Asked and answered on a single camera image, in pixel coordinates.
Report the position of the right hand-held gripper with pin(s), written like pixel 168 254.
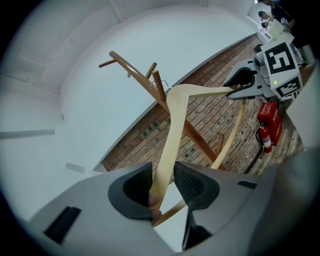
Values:
pixel 278 60

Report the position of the person's left hand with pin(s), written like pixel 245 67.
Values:
pixel 154 201

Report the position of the light wooden hanger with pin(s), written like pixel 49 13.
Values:
pixel 175 120

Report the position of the red fire extinguisher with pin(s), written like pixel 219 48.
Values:
pixel 266 138

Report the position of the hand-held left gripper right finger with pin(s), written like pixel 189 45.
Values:
pixel 212 190

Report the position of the red fire equipment box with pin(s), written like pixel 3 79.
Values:
pixel 273 120

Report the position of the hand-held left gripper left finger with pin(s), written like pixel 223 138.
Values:
pixel 100 200

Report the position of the brown wooden coat rack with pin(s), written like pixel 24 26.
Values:
pixel 122 63

